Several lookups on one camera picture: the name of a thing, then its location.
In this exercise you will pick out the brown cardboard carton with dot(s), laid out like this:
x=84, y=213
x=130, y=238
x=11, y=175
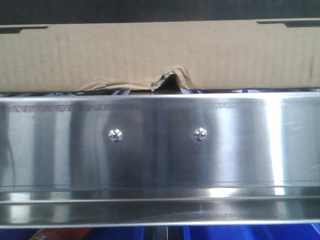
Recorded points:
x=198, y=55

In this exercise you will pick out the steel shelf front beam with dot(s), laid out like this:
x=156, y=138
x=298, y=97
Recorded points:
x=259, y=164

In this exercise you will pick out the right beam screw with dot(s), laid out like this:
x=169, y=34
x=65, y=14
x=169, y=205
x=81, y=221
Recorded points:
x=200, y=134

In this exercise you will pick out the beam screw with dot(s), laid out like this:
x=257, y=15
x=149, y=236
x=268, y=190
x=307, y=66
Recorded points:
x=200, y=134
x=115, y=135

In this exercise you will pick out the left beam screw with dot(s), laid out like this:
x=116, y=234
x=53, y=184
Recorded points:
x=115, y=135

